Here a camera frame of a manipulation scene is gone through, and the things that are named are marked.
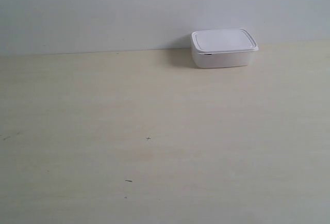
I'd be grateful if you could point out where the white lidded plastic container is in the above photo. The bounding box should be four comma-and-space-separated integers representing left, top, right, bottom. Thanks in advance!
191, 29, 258, 69

